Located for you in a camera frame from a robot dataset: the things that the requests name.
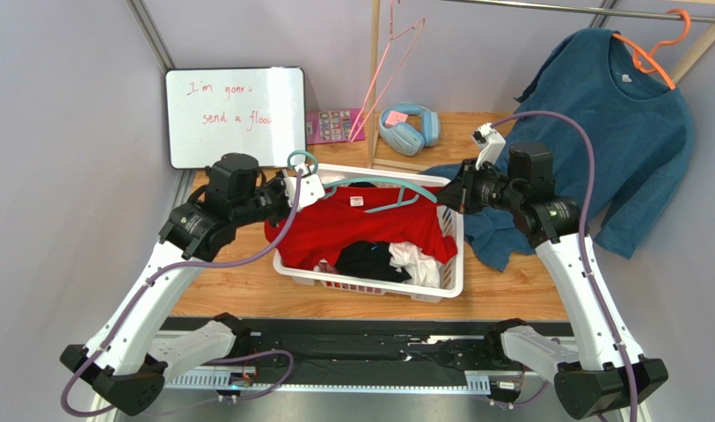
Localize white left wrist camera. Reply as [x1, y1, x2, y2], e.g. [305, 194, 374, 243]
[283, 163, 325, 211]

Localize white garment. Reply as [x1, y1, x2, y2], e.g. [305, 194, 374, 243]
[389, 242, 441, 288]

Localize white plastic laundry basket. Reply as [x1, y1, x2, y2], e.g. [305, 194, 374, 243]
[273, 164, 463, 302]

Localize aluminium corner profile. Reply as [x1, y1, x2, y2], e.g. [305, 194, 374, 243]
[126, 0, 175, 74]

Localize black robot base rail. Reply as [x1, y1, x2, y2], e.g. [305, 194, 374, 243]
[157, 316, 580, 389]

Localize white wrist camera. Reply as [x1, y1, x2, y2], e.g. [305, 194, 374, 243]
[283, 163, 325, 211]
[471, 123, 506, 170]

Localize orange hanger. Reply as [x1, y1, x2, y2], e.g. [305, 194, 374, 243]
[612, 8, 692, 91]

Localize orange pink garment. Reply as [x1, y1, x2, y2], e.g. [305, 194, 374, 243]
[313, 260, 339, 274]

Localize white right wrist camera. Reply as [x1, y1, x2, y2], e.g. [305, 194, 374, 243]
[471, 123, 506, 170]

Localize pink wire hanger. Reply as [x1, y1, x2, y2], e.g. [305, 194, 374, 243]
[347, 0, 427, 144]

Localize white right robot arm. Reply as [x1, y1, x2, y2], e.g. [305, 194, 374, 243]
[436, 142, 668, 419]

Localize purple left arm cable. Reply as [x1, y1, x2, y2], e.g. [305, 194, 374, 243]
[61, 169, 307, 418]

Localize white whiteboard with red writing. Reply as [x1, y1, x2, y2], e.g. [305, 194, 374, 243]
[164, 66, 306, 170]

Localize black garment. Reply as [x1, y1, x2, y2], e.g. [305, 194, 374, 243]
[335, 241, 411, 283]

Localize blue long sleeve shirt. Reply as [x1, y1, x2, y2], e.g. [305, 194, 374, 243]
[422, 27, 697, 273]

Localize red t shirt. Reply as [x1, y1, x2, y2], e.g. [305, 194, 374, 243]
[277, 186, 457, 270]

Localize light blue headphones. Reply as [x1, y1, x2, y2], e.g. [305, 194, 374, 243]
[378, 103, 441, 156]

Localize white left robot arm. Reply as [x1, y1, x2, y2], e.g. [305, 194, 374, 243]
[61, 153, 310, 417]

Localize pink cube power adapter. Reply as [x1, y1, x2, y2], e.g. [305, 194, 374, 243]
[384, 110, 409, 127]

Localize teal plastic hanger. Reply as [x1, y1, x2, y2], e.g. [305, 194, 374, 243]
[282, 150, 437, 213]

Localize metal clothes rail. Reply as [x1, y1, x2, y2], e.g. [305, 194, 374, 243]
[450, 0, 683, 21]

